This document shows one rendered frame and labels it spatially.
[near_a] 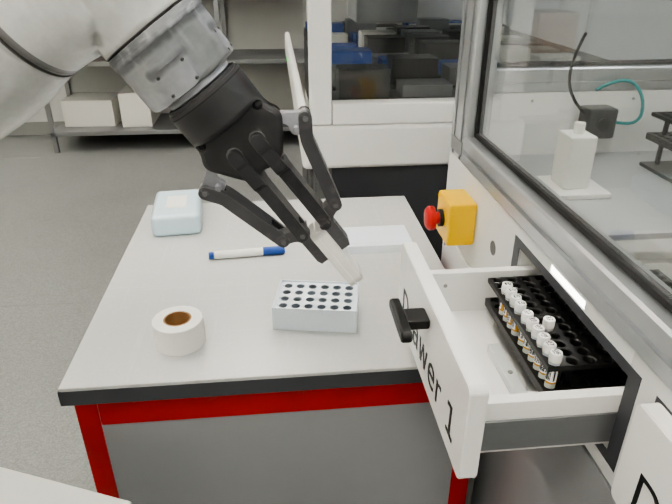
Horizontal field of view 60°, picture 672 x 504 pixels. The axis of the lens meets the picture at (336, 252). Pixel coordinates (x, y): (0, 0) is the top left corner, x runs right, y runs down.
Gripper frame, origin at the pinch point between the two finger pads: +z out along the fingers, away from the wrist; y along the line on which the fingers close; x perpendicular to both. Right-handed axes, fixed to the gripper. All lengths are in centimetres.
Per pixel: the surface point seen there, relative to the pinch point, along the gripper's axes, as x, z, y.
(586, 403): -12.4, 21.3, 11.9
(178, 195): 66, -1, -33
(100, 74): 416, -38, -145
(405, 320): -1.2, 10.6, 1.3
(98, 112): 378, -19, -152
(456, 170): 42.1, 19.8, 16.4
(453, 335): -6.5, 11.4, 5.1
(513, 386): -5.1, 22.3, 6.7
